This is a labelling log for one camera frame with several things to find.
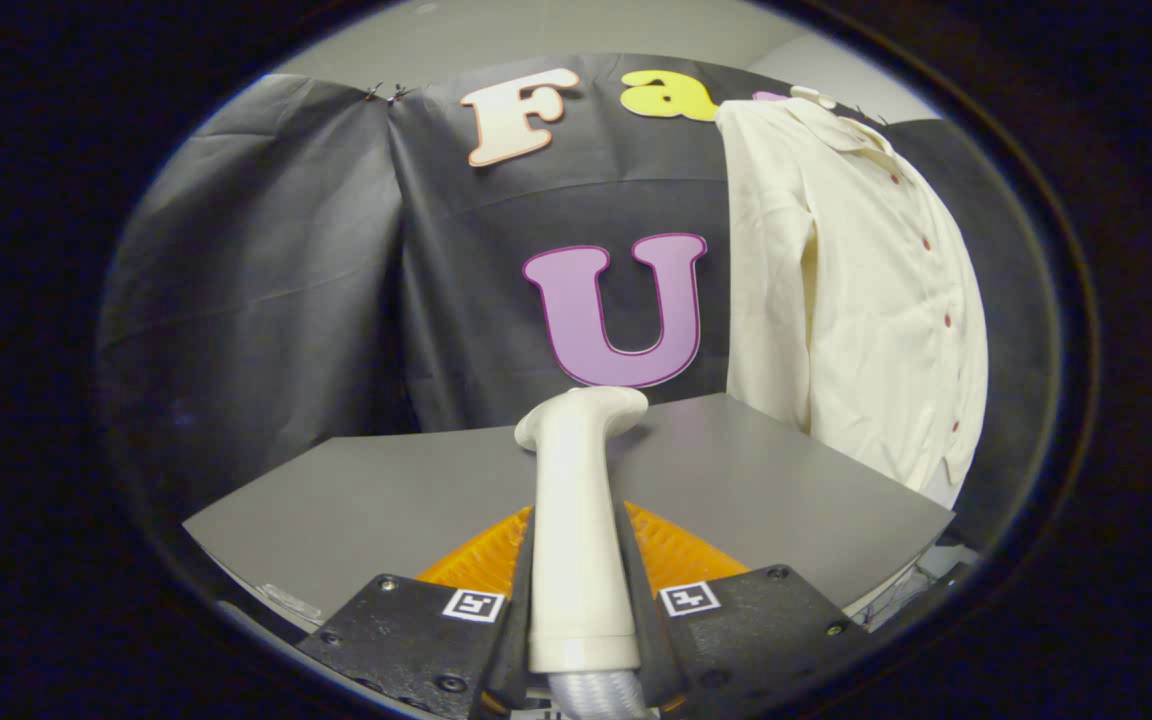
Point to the cream button shirt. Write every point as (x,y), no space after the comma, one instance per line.
(866,300)

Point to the black backdrop cloth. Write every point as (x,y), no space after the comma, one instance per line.
(266,280)

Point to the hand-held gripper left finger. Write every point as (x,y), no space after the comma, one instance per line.
(506,665)

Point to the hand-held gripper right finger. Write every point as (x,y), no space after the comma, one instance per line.
(661,665)

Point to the grey cabinet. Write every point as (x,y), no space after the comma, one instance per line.
(386,500)

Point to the white garment steamer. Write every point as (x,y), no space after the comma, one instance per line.
(576,520)

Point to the white clothes hanger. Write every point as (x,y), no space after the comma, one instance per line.
(811,95)

